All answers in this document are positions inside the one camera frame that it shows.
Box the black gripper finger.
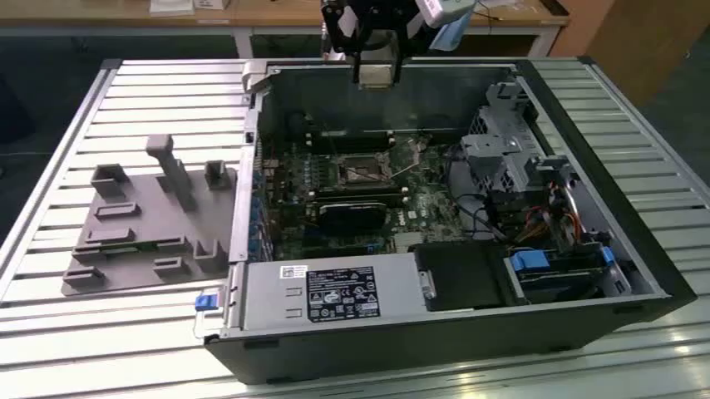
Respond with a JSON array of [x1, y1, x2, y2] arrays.
[[392, 20, 426, 87], [323, 0, 366, 84]]

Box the silver square CPU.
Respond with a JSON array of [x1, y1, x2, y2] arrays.
[[358, 64, 398, 91]]

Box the CPU socket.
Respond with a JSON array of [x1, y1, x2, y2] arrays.
[[332, 152, 396, 187]]

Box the black RAM slot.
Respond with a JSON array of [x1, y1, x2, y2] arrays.
[[314, 190, 404, 200], [316, 185, 402, 194]]

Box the black expansion slot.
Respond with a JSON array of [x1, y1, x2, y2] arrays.
[[302, 245, 371, 258]]

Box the black drive bay cover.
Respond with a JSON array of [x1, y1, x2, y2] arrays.
[[412, 242, 520, 312]]

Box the grey metal drive cage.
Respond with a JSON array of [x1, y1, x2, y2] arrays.
[[458, 81, 575, 196]]

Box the green motherboard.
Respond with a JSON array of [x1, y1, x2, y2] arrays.
[[252, 136, 472, 263]]

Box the large white box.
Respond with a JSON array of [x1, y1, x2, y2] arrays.
[[148, 0, 196, 18]]

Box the black graphics card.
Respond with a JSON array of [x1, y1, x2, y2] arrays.
[[314, 198, 390, 233]]

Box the small silver chipset heatsink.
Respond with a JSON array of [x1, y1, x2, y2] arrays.
[[394, 232, 426, 250]]

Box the wooden cabinet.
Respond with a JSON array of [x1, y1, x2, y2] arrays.
[[554, 0, 710, 108]]

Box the wooden desk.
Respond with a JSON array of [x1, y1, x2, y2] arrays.
[[0, 0, 571, 59]]

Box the blue disk carrier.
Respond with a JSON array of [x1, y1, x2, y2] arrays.
[[508, 249, 551, 272]]

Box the grey parts rack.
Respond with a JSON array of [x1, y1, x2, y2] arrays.
[[60, 135, 240, 297]]

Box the silver power supply unit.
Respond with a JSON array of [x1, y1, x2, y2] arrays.
[[238, 254, 430, 333]]

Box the black hard disk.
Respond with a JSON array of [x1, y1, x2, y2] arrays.
[[518, 268, 609, 303]]

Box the green RAM stick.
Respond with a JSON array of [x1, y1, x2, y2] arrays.
[[96, 244, 160, 254]]

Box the black PC case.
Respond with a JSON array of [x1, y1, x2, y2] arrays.
[[201, 56, 698, 386]]

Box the black wire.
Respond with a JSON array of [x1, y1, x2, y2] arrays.
[[451, 195, 510, 242]]

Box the orange and yellow wire bundle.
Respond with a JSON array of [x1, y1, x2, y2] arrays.
[[520, 205, 583, 246]]

